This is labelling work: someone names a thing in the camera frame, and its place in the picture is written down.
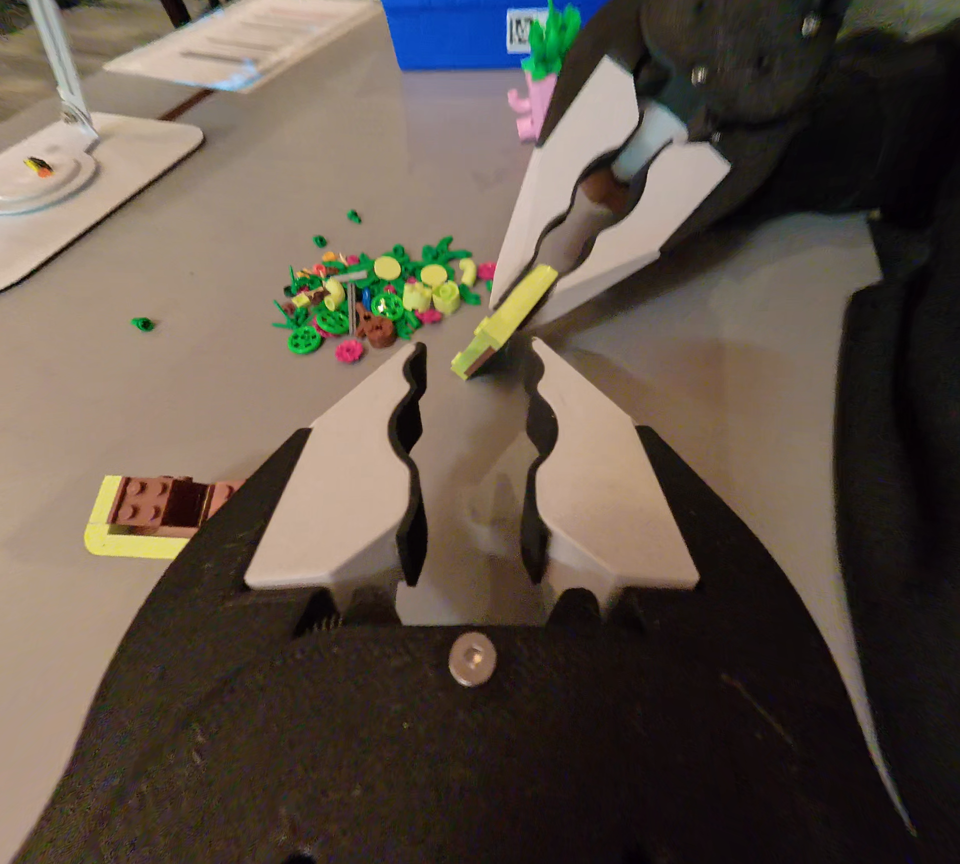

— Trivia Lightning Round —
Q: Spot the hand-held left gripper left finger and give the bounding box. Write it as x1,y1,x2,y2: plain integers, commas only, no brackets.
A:
244,343,430,614

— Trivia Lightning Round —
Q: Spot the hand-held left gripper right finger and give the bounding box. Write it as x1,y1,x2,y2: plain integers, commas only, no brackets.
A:
519,335,702,614

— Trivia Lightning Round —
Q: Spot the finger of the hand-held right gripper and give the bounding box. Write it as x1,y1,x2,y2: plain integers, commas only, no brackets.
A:
534,140,734,327
487,53,642,310

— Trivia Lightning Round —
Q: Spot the lime toy brick pot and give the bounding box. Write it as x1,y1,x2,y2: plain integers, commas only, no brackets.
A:
84,474,250,562

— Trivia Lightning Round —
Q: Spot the lime and brown toy panel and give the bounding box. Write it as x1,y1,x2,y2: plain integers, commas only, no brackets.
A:
450,264,560,383

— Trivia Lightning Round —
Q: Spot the person's right forearm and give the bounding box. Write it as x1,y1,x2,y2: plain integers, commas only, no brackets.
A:
738,32,960,224

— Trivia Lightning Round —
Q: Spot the person's right hand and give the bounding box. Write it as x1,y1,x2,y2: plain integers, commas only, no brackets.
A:
579,168,634,218

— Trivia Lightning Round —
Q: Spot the pile of small toy pieces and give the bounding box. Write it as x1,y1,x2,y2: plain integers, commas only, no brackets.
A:
271,208,500,365

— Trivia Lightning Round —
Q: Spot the white printed paper sheet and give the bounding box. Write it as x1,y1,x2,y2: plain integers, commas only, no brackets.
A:
105,0,385,94

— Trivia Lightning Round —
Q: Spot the white stand with bar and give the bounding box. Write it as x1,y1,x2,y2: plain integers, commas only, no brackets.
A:
0,0,206,293

